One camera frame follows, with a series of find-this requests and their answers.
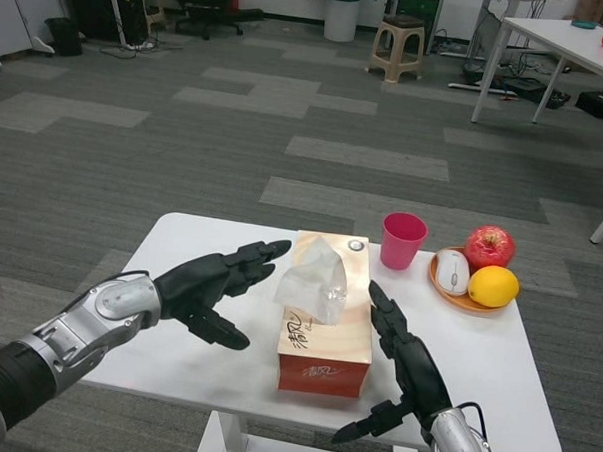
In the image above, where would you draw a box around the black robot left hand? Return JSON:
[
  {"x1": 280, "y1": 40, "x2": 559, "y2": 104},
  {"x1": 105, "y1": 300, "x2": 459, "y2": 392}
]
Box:
[{"x1": 150, "y1": 233, "x2": 294, "y2": 353}]

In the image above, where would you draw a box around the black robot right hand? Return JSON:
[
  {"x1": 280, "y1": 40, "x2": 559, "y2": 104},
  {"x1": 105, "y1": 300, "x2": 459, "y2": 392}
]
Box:
[{"x1": 331, "y1": 279, "x2": 461, "y2": 450}]

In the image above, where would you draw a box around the orange tissue box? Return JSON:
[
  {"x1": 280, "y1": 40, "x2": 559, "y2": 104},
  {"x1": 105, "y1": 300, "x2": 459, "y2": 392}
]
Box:
[{"x1": 274, "y1": 228, "x2": 379, "y2": 400}]

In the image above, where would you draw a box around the white tissue sheet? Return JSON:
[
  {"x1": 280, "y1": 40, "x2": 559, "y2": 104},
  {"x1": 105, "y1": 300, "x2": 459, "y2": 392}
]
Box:
[{"x1": 272, "y1": 236, "x2": 351, "y2": 327}]

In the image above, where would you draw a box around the orange plate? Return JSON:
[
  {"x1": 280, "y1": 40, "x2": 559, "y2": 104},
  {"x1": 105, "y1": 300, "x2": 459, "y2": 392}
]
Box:
[{"x1": 426, "y1": 245, "x2": 522, "y2": 317}]

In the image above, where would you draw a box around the white computer mouse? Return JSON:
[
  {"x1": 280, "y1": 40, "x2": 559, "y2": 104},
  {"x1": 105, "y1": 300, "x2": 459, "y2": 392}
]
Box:
[{"x1": 436, "y1": 248, "x2": 473, "y2": 297}]

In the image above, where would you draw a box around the yellow lemon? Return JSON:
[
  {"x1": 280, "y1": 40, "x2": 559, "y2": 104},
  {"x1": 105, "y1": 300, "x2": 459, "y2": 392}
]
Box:
[{"x1": 466, "y1": 264, "x2": 522, "y2": 310}]

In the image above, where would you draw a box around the pink plastic cup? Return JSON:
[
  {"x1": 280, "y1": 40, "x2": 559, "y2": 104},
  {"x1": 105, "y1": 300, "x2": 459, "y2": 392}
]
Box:
[{"x1": 379, "y1": 212, "x2": 429, "y2": 272}]

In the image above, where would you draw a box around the red apple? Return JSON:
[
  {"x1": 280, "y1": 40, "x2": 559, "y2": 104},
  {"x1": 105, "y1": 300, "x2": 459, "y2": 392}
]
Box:
[{"x1": 463, "y1": 223, "x2": 518, "y2": 271}]

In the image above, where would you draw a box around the black waste bin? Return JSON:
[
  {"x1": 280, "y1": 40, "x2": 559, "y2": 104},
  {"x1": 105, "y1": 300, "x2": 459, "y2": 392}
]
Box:
[{"x1": 43, "y1": 16, "x2": 85, "y2": 57}]

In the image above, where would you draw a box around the white standing desk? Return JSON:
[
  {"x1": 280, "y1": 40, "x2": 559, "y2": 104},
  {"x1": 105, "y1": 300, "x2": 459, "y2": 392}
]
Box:
[{"x1": 447, "y1": 0, "x2": 563, "y2": 96}]

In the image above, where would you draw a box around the black equipment cabinet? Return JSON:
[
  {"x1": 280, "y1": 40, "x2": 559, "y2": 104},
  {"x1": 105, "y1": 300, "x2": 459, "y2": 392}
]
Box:
[{"x1": 63, "y1": 0, "x2": 152, "y2": 45}]

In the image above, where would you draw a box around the black flat floor case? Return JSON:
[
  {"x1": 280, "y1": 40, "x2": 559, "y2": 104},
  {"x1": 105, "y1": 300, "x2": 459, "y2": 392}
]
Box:
[{"x1": 501, "y1": 77, "x2": 547, "y2": 103}]

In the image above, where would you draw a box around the white plant pot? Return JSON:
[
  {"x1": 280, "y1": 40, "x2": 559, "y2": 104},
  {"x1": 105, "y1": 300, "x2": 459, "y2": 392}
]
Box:
[{"x1": 323, "y1": 0, "x2": 361, "y2": 43}]

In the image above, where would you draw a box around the small black floor gadget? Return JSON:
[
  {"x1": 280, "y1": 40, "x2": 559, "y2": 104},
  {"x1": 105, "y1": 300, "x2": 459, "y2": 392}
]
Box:
[{"x1": 546, "y1": 91, "x2": 572, "y2": 112}]

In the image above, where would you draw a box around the beige plastic stool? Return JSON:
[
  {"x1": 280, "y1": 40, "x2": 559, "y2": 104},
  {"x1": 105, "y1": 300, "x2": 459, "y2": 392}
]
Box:
[{"x1": 366, "y1": 13, "x2": 428, "y2": 85}]

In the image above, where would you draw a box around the black bag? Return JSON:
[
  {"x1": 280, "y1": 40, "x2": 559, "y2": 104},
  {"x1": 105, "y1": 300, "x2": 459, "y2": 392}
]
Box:
[{"x1": 574, "y1": 84, "x2": 603, "y2": 119}]

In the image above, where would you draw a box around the large white desk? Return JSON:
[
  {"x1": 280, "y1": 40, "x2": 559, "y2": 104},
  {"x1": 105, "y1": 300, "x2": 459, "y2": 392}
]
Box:
[{"x1": 469, "y1": 14, "x2": 603, "y2": 129}]

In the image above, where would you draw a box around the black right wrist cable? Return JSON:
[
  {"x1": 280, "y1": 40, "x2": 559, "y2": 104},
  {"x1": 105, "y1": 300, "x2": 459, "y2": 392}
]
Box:
[{"x1": 449, "y1": 401, "x2": 491, "y2": 448}]

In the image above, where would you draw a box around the white table base frame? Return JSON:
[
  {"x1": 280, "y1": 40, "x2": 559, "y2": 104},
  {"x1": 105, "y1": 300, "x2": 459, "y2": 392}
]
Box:
[{"x1": 194, "y1": 410, "x2": 422, "y2": 452}]

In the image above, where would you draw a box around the white stand post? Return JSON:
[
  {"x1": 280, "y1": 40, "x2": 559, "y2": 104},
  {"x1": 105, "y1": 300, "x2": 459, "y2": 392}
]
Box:
[{"x1": 101, "y1": 0, "x2": 130, "y2": 47}]

